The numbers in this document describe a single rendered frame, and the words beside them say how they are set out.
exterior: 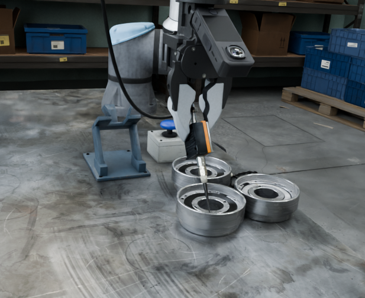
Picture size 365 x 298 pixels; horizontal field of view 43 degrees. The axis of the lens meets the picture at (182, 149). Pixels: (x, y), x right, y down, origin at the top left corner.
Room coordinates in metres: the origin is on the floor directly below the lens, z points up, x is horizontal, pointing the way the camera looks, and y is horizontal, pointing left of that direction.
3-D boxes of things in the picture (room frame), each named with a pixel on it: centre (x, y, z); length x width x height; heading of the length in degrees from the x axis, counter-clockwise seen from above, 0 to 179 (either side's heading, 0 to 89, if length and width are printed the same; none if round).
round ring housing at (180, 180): (0.75, -0.04, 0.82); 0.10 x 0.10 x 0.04
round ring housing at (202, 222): (0.62, -0.05, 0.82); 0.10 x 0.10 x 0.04
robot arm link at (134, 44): (1.21, 0.15, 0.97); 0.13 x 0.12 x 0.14; 93
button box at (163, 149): (0.89, 0.03, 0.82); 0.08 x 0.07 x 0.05; 24
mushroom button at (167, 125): (0.89, 0.03, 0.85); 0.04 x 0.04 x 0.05
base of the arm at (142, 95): (1.21, 0.15, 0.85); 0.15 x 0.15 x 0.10
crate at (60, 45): (4.16, 1.21, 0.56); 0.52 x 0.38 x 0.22; 111
